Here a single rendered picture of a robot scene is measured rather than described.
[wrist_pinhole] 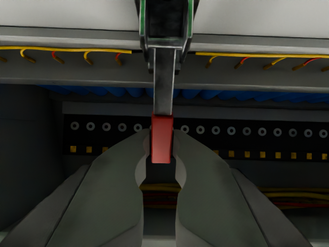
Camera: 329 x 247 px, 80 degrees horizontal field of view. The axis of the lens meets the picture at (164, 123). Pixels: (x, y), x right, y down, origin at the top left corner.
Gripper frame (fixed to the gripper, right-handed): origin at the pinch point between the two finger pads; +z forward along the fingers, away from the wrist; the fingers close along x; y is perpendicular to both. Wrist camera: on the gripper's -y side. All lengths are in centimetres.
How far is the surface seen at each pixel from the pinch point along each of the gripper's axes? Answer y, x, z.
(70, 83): -1.9, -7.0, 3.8
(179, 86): -1.9, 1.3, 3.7
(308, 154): 8.6, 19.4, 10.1
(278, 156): 8.9, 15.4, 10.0
